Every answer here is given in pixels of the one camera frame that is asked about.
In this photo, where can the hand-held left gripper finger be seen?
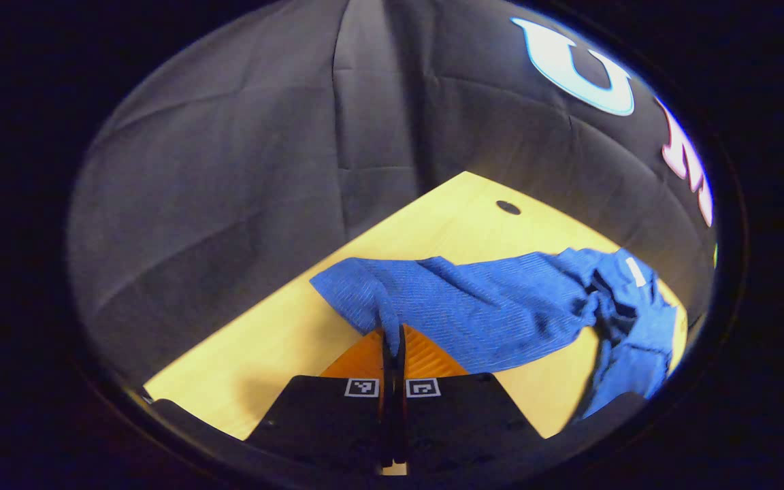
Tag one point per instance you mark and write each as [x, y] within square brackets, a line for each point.
[387, 415]
[399, 415]

